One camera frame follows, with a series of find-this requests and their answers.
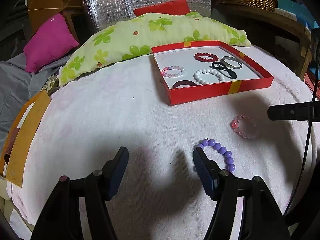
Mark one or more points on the red cardboard tray box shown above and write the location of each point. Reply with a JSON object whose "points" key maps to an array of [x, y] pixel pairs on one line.
{"points": [[193, 71]]}

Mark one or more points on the wooden shelf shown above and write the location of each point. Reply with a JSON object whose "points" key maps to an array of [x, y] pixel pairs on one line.
{"points": [[263, 27]]}

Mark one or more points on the grey bed sheet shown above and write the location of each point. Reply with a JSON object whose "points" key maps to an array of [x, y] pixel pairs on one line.
{"points": [[17, 86]]}

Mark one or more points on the magenta cushion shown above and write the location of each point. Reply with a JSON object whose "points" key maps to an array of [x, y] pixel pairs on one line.
{"points": [[51, 42]]}

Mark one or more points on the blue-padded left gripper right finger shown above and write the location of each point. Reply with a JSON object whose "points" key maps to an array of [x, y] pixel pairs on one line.
{"points": [[218, 184]]}

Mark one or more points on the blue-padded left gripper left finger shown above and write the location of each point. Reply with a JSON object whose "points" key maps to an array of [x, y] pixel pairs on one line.
{"points": [[106, 181]]}

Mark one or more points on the pink textured blanket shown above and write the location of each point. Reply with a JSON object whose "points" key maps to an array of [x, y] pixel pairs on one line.
{"points": [[161, 196]]}

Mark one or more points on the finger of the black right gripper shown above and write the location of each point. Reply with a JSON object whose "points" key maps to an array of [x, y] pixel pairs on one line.
{"points": [[306, 111]]}

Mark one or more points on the green floral pillow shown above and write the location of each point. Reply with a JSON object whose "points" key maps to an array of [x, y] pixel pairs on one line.
{"points": [[128, 39]]}

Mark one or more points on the silver metal bangle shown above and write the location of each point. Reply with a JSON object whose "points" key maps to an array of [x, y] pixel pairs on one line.
{"points": [[231, 62]]}

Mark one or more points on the teal cardboard box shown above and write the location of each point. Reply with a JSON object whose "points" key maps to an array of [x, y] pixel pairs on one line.
{"points": [[296, 12]]}

